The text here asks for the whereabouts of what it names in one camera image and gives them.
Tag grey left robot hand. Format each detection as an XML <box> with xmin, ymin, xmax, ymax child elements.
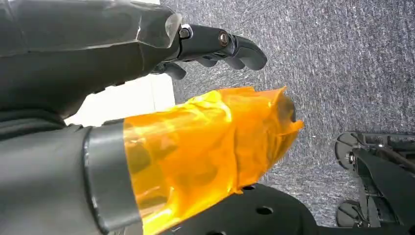
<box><xmin>0</xmin><ymin>0</ymin><xmax>305</xmax><ymax>235</ymax></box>

